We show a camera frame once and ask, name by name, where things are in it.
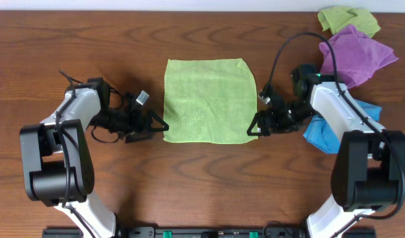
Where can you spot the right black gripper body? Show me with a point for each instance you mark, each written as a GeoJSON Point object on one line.
{"type": "Point", "coordinates": [272, 118]}

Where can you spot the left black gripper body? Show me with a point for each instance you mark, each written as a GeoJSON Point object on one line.
{"type": "Point", "coordinates": [138, 122]}

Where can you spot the light green cloth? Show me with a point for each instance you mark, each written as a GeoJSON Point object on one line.
{"type": "Point", "coordinates": [209, 101]}

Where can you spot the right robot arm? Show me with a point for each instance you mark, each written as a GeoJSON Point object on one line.
{"type": "Point", "coordinates": [368, 178]}

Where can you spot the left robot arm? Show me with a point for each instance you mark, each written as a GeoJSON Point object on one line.
{"type": "Point", "coordinates": [56, 160]}

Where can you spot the blue cloth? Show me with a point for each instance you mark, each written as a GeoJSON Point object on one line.
{"type": "Point", "coordinates": [320, 134]}

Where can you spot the purple cloth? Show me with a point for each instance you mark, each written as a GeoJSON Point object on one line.
{"type": "Point", "coordinates": [358, 56]}

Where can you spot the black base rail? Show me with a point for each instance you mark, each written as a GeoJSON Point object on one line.
{"type": "Point", "coordinates": [151, 232]}

